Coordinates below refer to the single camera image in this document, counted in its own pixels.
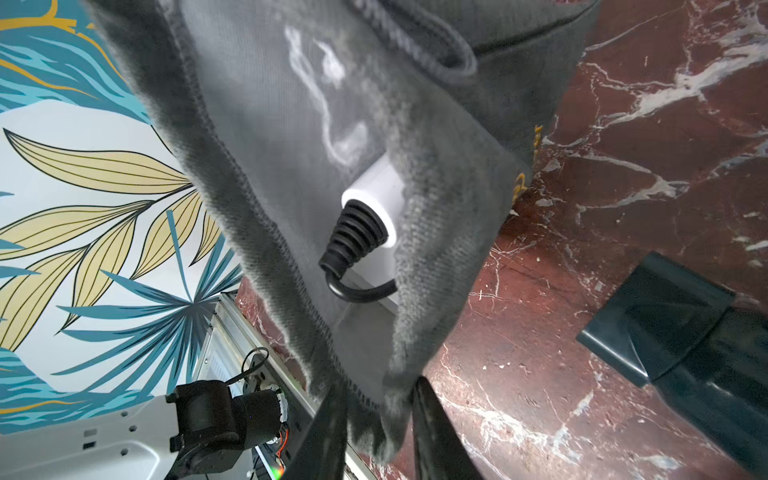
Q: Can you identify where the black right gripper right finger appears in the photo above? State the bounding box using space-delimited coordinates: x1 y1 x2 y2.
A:
412 376 483 480

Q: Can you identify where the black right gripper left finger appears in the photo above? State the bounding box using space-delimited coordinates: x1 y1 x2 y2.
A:
282 385 347 480

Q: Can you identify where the black hair dryer cord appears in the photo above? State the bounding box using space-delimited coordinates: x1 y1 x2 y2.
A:
317 199 400 304

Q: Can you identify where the white hair dryer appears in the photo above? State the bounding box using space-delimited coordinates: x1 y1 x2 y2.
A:
341 154 405 289

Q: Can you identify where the grey fabric drawstring pouch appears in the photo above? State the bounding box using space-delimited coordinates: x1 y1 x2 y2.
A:
83 1 600 462

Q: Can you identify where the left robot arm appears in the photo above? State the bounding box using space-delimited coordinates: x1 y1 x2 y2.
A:
1 380 281 479

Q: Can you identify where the dark green hair dryer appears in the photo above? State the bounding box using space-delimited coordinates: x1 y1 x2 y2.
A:
577 252 767 479

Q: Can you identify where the black hair dryer bag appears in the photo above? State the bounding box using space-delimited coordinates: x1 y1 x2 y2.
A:
512 124 544 202

